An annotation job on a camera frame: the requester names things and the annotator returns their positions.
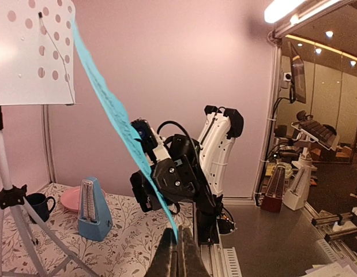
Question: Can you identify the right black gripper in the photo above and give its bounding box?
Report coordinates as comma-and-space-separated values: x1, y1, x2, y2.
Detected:
129, 134, 218, 214

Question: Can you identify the blue metronome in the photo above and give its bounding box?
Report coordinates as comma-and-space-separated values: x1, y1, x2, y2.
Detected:
78, 177, 113, 242

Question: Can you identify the pink plate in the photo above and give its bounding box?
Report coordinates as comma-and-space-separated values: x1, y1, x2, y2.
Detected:
61, 184, 109, 218

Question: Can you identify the ceiling light bar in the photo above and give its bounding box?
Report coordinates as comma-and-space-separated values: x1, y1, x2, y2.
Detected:
264, 1, 347, 24

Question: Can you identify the right aluminium frame post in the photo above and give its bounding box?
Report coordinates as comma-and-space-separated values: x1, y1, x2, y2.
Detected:
253, 31, 282, 207

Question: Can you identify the light blue music stand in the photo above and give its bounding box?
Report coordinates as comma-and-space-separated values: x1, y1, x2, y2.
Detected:
0, 0, 98, 277

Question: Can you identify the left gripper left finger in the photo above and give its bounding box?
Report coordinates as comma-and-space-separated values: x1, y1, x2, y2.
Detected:
145, 228, 178, 277

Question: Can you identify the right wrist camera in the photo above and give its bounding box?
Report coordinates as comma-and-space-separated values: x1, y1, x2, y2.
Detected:
131, 119, 171, 165

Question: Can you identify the white metronome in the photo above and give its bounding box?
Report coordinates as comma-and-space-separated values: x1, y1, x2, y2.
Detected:
283, 166, 309, 211

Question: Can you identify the dark red metronome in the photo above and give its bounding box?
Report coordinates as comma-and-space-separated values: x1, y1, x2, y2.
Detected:
261, 165, 285, 213

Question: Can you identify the dark blue mug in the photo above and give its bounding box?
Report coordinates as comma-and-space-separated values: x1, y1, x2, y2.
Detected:
26, 193, 56, 222

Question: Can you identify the blue sheet music page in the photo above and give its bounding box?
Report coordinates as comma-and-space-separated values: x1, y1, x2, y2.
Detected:
71, 19, 179, 241

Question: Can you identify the black monitor screen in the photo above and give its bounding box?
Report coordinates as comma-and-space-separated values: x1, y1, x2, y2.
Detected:
287, 42, 306, 104

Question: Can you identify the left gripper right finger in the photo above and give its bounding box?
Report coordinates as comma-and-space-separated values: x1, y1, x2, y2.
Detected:
177, 226, 210, 277

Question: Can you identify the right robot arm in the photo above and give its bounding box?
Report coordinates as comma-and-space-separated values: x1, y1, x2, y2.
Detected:
130, 105, 244, 245

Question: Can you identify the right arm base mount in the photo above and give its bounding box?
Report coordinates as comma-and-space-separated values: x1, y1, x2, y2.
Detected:
196, 207, 235, 245

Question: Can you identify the front aluminium rail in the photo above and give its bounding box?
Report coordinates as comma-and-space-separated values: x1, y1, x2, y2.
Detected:
195, 230, 242, 277

